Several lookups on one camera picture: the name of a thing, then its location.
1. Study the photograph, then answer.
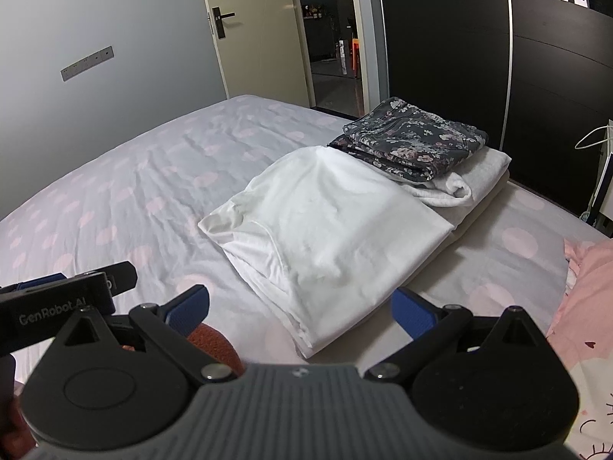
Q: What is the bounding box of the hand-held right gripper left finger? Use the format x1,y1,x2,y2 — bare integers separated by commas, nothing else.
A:
48,284,240,385

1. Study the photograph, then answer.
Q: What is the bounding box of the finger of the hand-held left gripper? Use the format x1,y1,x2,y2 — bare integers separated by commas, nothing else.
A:
0,273,67,294
105,261,139,296

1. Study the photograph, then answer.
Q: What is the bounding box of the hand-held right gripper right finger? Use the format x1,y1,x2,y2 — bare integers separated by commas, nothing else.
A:
363,287,549,385

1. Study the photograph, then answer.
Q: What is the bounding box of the white shirt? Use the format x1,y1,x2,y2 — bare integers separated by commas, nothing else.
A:
198,146,456,359

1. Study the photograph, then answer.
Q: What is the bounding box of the orange textured object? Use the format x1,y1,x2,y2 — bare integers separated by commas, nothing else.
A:
186,321,243,377

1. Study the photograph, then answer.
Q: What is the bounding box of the bed with pink dotted sheet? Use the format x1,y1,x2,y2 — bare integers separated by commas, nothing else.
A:
0,95,606,379

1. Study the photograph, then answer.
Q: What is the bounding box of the cream folded cloth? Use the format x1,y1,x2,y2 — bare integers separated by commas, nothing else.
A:
445,172,511,245

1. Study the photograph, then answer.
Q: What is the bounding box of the white folded towel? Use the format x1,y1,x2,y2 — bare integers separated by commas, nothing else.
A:
383,146,512,209

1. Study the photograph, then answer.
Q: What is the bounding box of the dark floral garment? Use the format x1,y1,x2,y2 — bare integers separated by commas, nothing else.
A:
327,97,489,184

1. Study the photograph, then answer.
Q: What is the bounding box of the pink printed blanket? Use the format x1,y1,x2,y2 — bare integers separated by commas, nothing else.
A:
546,237,613,460

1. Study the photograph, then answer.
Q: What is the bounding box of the dark wardrobe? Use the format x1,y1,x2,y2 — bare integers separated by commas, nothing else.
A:
378,0,613,216

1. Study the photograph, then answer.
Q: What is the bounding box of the cream door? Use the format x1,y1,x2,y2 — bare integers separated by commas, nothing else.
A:
197,0,317,108

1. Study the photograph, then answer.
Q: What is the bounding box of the grey wall socket panel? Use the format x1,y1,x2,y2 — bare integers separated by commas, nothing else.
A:
61,46,115,82

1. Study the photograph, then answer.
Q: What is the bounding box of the black door handle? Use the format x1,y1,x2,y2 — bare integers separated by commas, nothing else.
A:
211,6,236,39

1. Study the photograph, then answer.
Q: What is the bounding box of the white door frame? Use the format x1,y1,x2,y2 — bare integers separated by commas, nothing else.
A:
347,0,388,118

